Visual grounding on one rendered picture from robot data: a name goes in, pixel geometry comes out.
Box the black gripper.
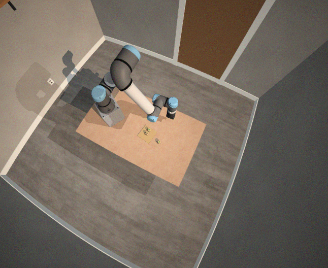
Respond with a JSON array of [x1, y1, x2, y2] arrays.
[[166, 109, 176, 119]]

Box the tan flat mat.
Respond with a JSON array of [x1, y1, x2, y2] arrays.
[[138, 125, 157, 143]]

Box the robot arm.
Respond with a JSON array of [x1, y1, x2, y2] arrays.
[[91, 45, 178, 122]]

